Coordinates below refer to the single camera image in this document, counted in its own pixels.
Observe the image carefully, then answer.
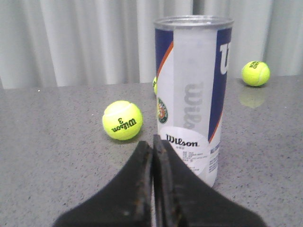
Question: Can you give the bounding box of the grey curtain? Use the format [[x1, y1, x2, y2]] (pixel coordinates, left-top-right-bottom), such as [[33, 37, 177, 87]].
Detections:
[[0, 0, 303, 89]]

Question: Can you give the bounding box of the yellow tennis ball centre back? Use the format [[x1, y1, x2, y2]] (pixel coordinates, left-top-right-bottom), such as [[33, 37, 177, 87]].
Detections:
[[241, 61, 270, 87]]

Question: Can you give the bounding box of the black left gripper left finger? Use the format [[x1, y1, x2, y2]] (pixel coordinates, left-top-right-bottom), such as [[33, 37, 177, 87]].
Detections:
[[54, 141, 152, 227]]

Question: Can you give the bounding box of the Roland Garros yellow tennis ball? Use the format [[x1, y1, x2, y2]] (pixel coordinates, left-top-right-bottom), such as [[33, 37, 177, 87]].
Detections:
[[152, 76, 157, 95]]

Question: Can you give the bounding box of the Wilson 3 yellow tennis ball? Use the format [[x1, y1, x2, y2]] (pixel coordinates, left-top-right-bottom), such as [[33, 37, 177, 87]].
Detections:
[[102, 100, 143, 140]]

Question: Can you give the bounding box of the white blue Wilson tennis can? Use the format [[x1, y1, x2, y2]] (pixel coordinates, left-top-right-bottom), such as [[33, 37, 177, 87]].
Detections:
[[154, 15, 233, 186]]

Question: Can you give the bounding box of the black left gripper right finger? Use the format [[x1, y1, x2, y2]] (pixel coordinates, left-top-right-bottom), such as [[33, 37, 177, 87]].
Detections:
[[153, 135, 266, 227]]

